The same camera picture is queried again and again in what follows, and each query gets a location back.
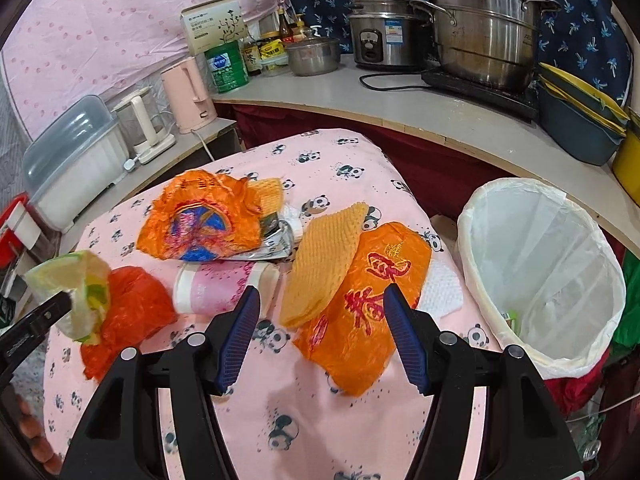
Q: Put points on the stack of grey yellow basins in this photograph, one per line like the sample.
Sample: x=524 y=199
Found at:
x=575 y=125

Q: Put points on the yellow bucket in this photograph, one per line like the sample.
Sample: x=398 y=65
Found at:
x=629 y=160

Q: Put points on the trash bin with white liner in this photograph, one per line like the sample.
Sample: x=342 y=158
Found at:
x=545 y=260

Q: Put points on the green silver snack wrapper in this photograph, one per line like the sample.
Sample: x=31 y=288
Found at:
x=275 y=242

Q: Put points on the white plug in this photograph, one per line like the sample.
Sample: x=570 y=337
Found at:
x=131 y=164

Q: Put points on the white paper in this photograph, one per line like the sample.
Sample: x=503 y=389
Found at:
x=442 y=285

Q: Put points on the small green wrapper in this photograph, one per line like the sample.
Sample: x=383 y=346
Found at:
x=511 y=317

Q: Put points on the white tissue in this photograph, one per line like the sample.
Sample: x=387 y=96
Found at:
x=292 y=217

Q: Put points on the orange bag with red characters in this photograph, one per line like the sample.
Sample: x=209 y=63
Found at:
x=360 y=330

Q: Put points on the steel rice cooker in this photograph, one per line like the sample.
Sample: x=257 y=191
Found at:
x=385 y=35

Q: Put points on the pink panda printed cloth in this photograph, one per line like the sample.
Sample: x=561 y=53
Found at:
x=320 y=170

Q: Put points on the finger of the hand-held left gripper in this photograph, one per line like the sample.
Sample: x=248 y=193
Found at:
x=35 y=317

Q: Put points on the small steel pot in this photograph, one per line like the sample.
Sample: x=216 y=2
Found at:
x=312 y=55

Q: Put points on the red plastic bag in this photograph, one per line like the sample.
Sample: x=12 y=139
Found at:
x=132 y=305

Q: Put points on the green cloth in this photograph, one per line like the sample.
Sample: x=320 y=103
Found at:
x=627 y=327

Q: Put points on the white glass kettle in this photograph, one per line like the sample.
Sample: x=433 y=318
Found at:
x=142 y=120

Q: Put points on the dark sauce bottle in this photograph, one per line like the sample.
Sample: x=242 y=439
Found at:
x=251 y=60

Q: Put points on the red white box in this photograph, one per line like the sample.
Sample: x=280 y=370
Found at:
x=15 y=225

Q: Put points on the black induction cooker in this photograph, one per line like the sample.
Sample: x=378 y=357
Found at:
x=480 y=95

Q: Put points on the pink paper cup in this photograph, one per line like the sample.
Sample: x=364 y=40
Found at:
x=215 y=285

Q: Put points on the white cardboard box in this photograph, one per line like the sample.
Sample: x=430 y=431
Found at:
x=212 y=22

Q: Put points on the maroon counter skirt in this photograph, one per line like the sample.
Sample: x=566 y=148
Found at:
x=425 y=155

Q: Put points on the yellow green plastic bag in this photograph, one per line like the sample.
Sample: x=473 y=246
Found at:
x=85 y=280

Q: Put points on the large orange foam net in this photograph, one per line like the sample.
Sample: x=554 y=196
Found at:
x=322 y=255

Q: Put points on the brown bottle with red cap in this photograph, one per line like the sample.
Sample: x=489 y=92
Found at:
x=286 y=27

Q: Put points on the large steel steamer pot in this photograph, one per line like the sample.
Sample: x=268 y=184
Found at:
x=485 y=35

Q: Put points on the red cloth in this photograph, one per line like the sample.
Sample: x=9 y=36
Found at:
x=575 y=390

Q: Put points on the white container with clear lid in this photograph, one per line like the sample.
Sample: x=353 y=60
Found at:
x=75 y=170

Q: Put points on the pink dotted curtain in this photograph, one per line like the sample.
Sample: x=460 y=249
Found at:
x=100 y=20

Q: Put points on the pink electric kettle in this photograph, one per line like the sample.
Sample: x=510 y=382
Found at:
x=187 y=95

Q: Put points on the orange bag with blue print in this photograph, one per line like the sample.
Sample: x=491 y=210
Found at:
x=200 y=215

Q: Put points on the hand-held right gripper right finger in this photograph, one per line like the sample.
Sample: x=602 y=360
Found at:
x=405 y=342

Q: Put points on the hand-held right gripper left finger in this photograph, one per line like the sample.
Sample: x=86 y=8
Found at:
x=239 y=342

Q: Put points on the green tin can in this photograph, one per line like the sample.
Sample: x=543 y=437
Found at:
x=226 y=67

